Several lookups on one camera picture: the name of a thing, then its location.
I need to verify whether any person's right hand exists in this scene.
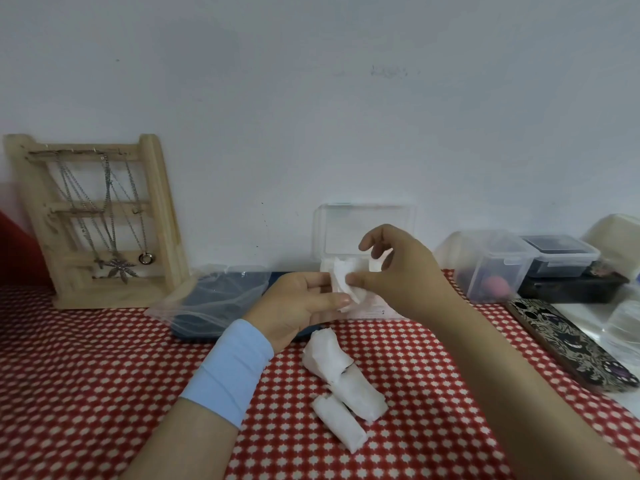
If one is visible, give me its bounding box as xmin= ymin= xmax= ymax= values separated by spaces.
xmin=345 ymin=224 xmax=466 ymax=325

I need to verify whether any person's left hand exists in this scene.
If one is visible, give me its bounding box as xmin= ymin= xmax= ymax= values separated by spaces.
xmin=243 ymin=271 xmax=353 ymax=355

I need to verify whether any clear cotton pad box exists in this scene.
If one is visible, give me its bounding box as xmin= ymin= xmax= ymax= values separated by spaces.
xmin=312 ymin=203 xmax=419 ymax=321

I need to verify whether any clear plastic bag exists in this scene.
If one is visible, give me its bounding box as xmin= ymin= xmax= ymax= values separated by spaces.
xmin=145 ymin=264 xmax=273 ymax=338

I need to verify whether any person's left forearm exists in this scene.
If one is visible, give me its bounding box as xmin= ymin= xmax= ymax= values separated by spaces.
xmin=119 ymin=398 xmax=240 ymax=480

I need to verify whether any person's right forearm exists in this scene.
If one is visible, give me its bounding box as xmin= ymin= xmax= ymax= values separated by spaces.
xmin=429 ymin=299 xmax=640 ymax=480

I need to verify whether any black tray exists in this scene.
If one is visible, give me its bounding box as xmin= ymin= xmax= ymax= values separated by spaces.
xmin=517 ymin=272 xmax=630 ymax=305

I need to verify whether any dark blue pouch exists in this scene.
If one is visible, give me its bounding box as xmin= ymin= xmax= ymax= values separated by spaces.
xmin=171 ymin=272 xmax=321 ymax=344

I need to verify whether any pink makeup sponge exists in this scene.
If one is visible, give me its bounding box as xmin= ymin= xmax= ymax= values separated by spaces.
xmin=482 ymin=275 xmax=512 ymax=299

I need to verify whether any clear lidded plastic container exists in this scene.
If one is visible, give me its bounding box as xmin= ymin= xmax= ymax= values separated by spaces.
xmin=435 ymin=230 xmax=539 ymax=304

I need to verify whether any light blue wristband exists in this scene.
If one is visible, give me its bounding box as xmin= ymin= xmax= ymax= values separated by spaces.
xmin=179 ymin=318 xmax=276 ymax=431

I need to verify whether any clear container with black contents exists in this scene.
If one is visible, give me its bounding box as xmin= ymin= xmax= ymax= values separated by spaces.
xmin=519 ymin=234 xmax=601 ymax=279

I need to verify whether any wooden jewelry stand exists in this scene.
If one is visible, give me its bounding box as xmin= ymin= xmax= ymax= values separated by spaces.
xmin=3 ymin=133 xmax=191 ymax=311

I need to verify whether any phone with patterned case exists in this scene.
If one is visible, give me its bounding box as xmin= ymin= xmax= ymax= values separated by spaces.
xmin=505 ymin=298 xmax=640 ymax=394

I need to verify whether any beige plastic tub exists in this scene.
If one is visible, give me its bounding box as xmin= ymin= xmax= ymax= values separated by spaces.
xmin=582 ymin=213 xmax=640 ymax=268

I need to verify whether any clear plastic water bottle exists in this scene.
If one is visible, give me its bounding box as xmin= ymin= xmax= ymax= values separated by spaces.
xmin=602 ymin=279 xmax=640 ymax=363

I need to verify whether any red checkered tablecloth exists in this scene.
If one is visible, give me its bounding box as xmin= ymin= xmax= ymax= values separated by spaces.
xmin=0 ymin=269 xmax=640 ymax=480

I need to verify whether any red framed mirror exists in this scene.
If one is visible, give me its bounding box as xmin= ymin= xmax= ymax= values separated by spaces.
xmin=0 ymin=210 xmax=53 ymax=288

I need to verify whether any ring pendant necklace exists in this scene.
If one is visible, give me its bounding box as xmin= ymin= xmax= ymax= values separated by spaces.
xmin=123 ymin=159 xmax=156 ymax=266

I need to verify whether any leaf pendant necklace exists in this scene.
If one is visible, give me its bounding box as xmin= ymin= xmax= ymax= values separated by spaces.
xmin=99 ymin=154 xmax=140 ymax=285

